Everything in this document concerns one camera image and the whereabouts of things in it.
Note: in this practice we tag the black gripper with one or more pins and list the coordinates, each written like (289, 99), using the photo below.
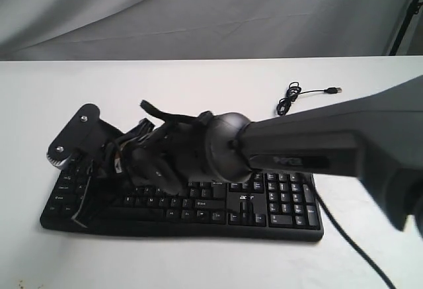
(165, 157)

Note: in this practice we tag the black tripod stand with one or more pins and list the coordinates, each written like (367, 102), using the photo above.
(413, 8)

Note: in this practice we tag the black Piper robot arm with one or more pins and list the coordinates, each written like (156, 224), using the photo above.
(376, 139)

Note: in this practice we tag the black Acer keyboard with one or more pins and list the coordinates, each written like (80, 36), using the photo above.
(272, 206)

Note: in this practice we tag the grey backdrop cloth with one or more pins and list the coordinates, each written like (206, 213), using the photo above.
(196, 29)

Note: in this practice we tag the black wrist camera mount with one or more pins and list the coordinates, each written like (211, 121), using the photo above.
(85, 134)

